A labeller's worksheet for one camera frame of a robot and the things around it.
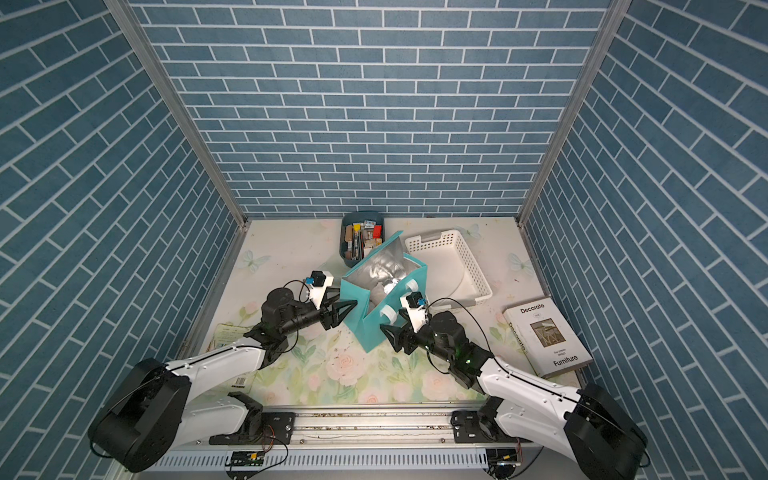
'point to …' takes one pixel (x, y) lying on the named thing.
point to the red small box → (377, 231)
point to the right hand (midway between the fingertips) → (393, 321)
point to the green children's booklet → (224, 335)
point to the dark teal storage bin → (352, 217)
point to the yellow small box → (357, 227)
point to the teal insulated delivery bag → (372, 294)
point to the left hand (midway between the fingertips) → (356, 300)
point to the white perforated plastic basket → (454, 278)
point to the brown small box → (349, 233)
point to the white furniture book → (548, 342)
